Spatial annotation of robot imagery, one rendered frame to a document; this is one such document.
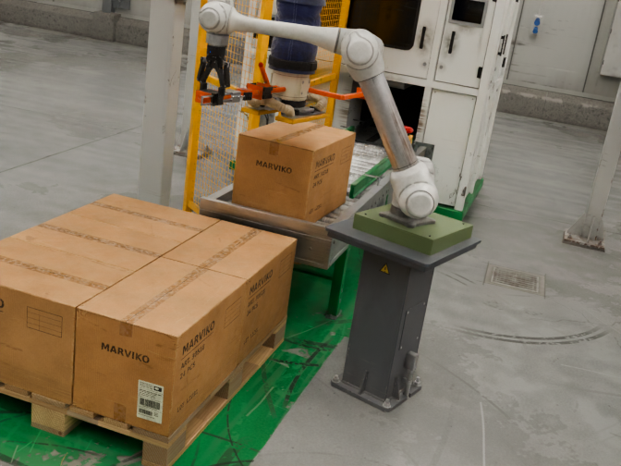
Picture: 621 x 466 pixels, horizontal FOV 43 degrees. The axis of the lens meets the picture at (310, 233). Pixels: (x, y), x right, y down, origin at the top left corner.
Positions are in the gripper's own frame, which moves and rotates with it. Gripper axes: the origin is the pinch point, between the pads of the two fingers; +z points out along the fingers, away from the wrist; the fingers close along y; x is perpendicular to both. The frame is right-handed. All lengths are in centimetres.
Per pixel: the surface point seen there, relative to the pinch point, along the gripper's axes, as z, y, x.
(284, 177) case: 43, -3, -58
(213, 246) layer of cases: 67, -2, -9
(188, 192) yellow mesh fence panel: 102, 126, -148
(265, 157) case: 36, 8, -56
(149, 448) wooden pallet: 114, -40, 69
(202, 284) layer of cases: 67, -25, 26
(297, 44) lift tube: -20, -5, -51
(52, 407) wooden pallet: 110, -1, 78
